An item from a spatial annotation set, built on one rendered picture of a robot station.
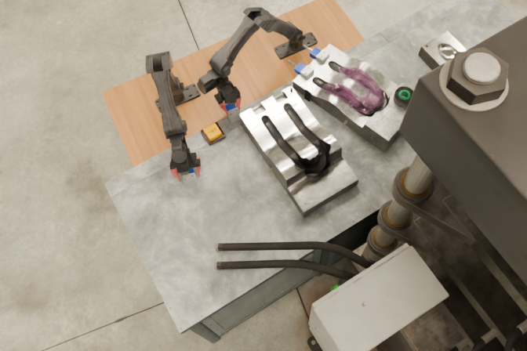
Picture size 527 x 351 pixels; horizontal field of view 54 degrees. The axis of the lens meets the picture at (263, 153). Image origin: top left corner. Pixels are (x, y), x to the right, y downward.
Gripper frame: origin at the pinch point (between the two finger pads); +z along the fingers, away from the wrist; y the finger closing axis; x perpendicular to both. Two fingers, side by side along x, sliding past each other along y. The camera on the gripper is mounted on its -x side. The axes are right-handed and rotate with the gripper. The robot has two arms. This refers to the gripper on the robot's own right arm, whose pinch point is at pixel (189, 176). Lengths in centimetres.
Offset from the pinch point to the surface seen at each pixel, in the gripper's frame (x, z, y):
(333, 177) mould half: -13, 6, 57
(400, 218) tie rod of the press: -67, -20, 63
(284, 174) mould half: -14.2, -2.1, 37.3
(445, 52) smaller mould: 28, -16, 121
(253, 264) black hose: -36.2, 19.3, 18.5
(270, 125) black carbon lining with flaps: 10.1, -9.5, 36.9
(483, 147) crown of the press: -107, -73, 61
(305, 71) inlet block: 30, -20, 58
